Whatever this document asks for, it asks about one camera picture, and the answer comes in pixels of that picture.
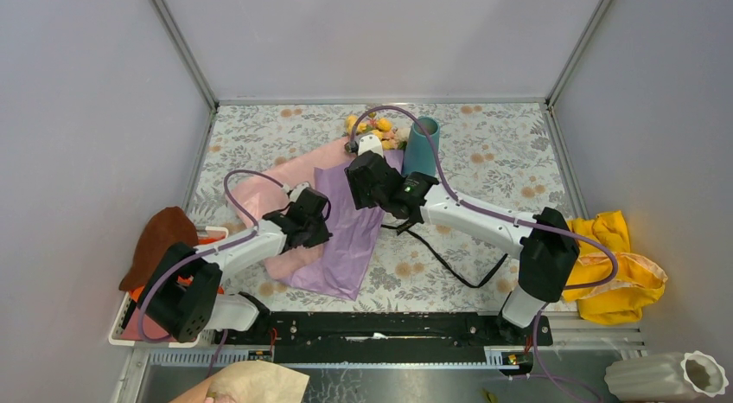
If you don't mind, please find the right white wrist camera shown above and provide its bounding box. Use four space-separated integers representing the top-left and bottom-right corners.
345 133 384 157

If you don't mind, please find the teal ceramic vase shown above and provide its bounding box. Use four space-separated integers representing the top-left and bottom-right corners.
402 117 440 176

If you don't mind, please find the floral patterned table mat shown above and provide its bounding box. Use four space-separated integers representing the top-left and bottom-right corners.
188 103 573 312

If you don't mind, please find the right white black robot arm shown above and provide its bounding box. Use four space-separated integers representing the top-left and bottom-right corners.
345 151 580 344

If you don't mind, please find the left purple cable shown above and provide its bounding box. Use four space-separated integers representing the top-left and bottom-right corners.
136 169 288 379

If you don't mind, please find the white ribbed vase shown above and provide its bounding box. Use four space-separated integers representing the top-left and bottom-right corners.
604 350 730 402

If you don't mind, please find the purple wrapping paper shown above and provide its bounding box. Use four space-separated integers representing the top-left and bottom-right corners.
279 161 385 300

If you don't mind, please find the white plastic basket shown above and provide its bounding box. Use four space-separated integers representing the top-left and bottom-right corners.
108 226 230 349

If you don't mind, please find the pink cloth in basket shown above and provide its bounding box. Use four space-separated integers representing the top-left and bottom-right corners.
119 313 169 341

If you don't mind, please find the yellow cloth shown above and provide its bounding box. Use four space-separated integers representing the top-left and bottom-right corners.
563 211 668 325

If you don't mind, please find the black ribbon gold lettering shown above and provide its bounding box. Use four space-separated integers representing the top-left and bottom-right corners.
379 221 510 291

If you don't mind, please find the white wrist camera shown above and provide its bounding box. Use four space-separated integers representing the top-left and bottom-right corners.
281 181 311 202
345 133 384 157

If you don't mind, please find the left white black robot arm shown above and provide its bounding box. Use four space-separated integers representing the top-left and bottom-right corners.
137 183 332 343

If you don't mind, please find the brown cloth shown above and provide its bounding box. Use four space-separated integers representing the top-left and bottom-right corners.
118 207 198 291

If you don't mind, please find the yellow pink flower bunch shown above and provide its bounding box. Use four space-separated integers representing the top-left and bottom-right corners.
344 113 410 150

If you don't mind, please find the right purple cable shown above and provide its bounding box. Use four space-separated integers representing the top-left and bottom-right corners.
347 106 621 403

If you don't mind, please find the pink tissue paper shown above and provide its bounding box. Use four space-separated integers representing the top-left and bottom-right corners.
226 138 351 279

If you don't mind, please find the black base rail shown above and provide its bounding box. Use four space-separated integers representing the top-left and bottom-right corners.
215 311 553 364

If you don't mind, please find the brown paper bag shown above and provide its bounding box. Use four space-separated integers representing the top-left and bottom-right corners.
171 361 309 403

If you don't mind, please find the orange cloth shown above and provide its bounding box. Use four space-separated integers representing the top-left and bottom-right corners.
129 226 229 302

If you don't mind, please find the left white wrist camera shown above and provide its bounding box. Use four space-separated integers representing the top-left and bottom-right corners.
281 181 311 202

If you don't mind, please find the purple cable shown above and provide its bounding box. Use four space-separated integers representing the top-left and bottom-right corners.
347 106 621 403
136 169 288 379

